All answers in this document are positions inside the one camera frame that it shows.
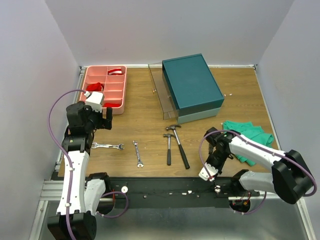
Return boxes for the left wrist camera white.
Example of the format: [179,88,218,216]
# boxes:
[84,91,104,113]

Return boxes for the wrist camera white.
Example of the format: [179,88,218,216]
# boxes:
[84,91,104,113]
[198,162,218,182]

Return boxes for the silver wrench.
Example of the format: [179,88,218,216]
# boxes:
[91,142,125,151]
[132,140,144,168]

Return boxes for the clear drawer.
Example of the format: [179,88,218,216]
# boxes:
[148,62,178,120]

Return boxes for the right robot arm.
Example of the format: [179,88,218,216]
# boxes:
[199,127,318,205]

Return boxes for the pink compartment tray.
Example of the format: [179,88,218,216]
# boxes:
[82,65,127,115]

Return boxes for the small claw hammer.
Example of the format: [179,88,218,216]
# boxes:
[163,133,176,166]

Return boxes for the large claw hammer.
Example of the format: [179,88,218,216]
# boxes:
[165,124,190,170]

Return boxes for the green cloth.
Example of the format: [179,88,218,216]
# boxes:
[222,120,275,166]

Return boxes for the black rubber mallet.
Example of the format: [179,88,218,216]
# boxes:
[206,136,214,164]

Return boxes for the red white item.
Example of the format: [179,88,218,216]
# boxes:
[107,68,124,76]

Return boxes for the red item in tray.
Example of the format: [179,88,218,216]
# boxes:
[86,82,104,92]

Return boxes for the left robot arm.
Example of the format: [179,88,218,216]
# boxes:
[47,100,112,240]

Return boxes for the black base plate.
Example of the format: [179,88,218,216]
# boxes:
[82,176,261,210]

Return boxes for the aluminium rail frame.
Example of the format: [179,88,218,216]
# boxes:
[28,65,316,240]

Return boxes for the red item front compartment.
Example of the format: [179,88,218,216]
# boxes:
[103,102,122,108]

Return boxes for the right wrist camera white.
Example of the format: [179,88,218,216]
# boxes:
[198,162,218,182]

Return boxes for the teal drawer cabinet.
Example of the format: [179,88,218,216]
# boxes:
[162,53,225,124]

